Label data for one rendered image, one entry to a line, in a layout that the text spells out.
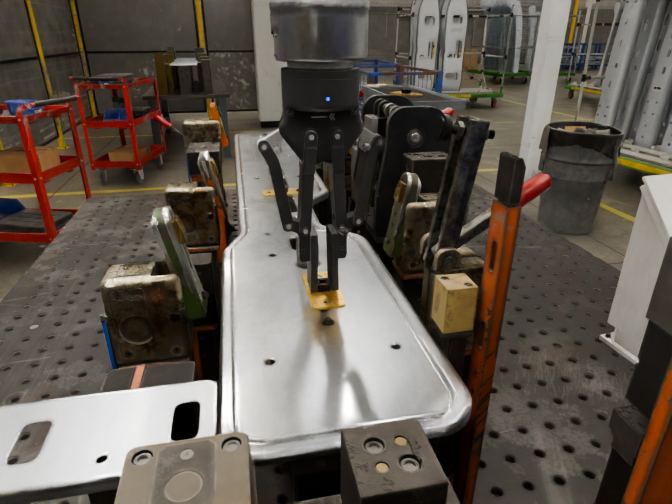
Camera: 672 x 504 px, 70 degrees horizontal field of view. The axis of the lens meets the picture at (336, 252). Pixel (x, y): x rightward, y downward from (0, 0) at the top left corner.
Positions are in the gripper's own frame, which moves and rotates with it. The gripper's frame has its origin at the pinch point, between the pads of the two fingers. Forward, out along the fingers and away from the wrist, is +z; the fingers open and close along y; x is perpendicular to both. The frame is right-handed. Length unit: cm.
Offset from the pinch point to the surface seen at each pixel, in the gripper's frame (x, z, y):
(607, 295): -41, 37, -79
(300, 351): 7.8, 6.5, 3.7
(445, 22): -859, -38, -378
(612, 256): -190, 107, -221
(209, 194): -38.0, 3.6, 14.0
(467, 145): 1.7, -12.4, -15.2
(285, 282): -7.5, 6.6, 3.6
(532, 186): 0.8, -7.2, -24.2
